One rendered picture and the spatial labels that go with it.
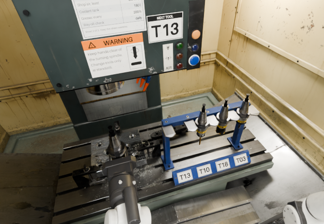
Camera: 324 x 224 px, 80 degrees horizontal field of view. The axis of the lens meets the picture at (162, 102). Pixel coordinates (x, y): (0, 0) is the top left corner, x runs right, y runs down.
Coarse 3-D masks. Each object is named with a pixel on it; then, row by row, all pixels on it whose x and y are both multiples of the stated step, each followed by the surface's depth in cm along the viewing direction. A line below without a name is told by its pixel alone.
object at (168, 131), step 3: (162, 126) 91; (165, 126) 90; (168, 126) 90; (171, 126) 90; (162, 129) 89; (165, 129) 89; (168, 129) 89; (171, 129) 89; (165, 132) 88; (168, 132) 88; (171, 132) 87; (174, 132) 87; (165, 135) 86; (168, 135) 86; (171, 135) 86; (174, 135) 86
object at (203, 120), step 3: (201, 111) 86; (201, 114) 87; (204, 114) 86; (198, 117) 90; (201, 117) 87; (204, 117) 87; (198, 120) 89; (201, 120) 88; (204, 120) 88; (201, 123) 89; (204, 123) 89
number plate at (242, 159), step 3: (234, 156) 106; (237, 156) 106; (240, 156) 107; (243, 156) 107; (246, 156) 107; (234, 159) 106; (237, 159) 106; (240, 159) 107; (243, 159) 107; (246, 159) 107; (237, 162) 106; (240, 162) 106; (243, 162) 107; (246, 162) 107; (237, 165) 106
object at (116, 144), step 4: (108, 136) 66; (112, 136) 65; (116, 136) 66; (112, 140) 66; (116, 140) 67; (112, 144) 67; (116, 144) 67; (120, 144) 69; (112, 148) 68; (116, 148) 68; (120, 148) 69
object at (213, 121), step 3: (213, 114) 95; (207, 117) 94; (210, 117) 94; (213, 117) 94; (210, 120) 92; (213, 120) 92; (216, 120) 92; (210, 123) 91; (213, 123) 91; (216, 123) 91
